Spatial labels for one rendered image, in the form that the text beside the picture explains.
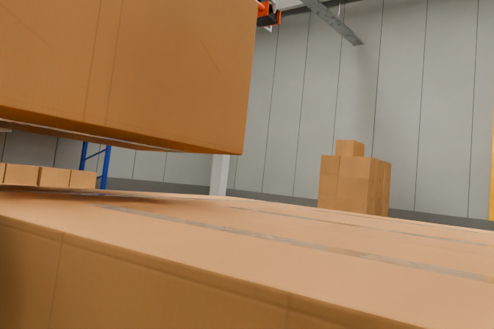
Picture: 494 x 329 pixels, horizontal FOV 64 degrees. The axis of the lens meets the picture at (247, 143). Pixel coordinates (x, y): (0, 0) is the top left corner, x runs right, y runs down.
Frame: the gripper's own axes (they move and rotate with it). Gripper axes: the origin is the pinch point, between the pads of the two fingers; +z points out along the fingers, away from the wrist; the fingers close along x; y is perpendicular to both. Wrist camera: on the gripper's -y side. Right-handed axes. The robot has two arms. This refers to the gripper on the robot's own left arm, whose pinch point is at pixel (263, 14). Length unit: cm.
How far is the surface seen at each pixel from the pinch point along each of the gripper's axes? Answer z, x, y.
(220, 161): 40, -180, -197
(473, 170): -26, -31, -868
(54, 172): 80, -697, -301
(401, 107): -170, -195, -873
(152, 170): 49, -815, -649
